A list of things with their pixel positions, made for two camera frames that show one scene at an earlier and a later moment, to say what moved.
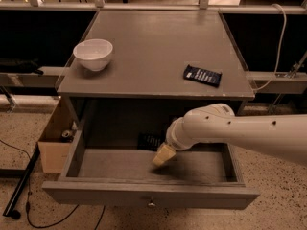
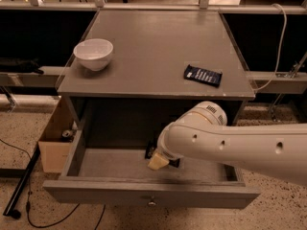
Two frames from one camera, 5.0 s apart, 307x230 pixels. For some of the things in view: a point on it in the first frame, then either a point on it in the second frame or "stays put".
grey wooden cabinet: (135, 72) stays put
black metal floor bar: (10, 210) stays put
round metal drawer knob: (152, 204) stays put
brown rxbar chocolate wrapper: (151, 140) → (152, 149)
